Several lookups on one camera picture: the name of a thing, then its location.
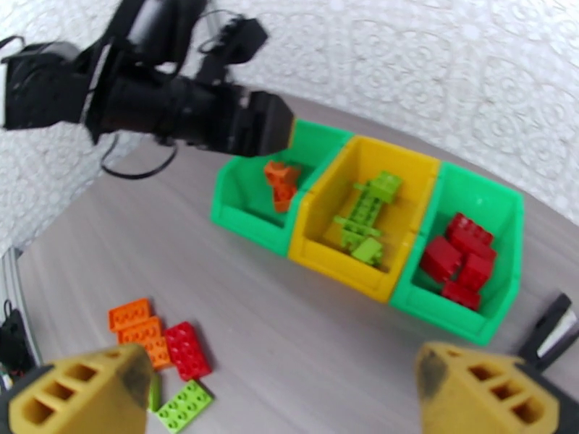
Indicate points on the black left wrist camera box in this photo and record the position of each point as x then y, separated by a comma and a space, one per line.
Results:
239, 37

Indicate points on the red lego brick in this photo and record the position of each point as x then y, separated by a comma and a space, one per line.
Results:
466, 225
187, 351
461, 295
441, 258
475, 272
481, 252

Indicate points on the green lego crocodile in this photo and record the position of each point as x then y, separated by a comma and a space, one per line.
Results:
362, 211

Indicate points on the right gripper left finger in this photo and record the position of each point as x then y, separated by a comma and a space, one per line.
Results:
77, 396

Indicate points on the black stapler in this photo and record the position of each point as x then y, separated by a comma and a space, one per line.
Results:
552, 331

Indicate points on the small green lego brick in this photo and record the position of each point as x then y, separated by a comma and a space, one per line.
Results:
367, 251

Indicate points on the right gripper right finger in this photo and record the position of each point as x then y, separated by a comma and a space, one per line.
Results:
484, 396

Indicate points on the yellow plastic bin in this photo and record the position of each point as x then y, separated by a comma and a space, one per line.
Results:
343, 265

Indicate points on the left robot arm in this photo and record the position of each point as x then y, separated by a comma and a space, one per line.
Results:
151, 21

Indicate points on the orange lego brick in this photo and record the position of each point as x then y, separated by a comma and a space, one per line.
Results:
130, 314
285, 197
157, 353
142, 331
281, 173

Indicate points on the green plastic bin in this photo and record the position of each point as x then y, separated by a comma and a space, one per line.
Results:
246, 215
452, 319

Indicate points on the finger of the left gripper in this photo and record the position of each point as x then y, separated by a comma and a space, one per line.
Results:
267, 125

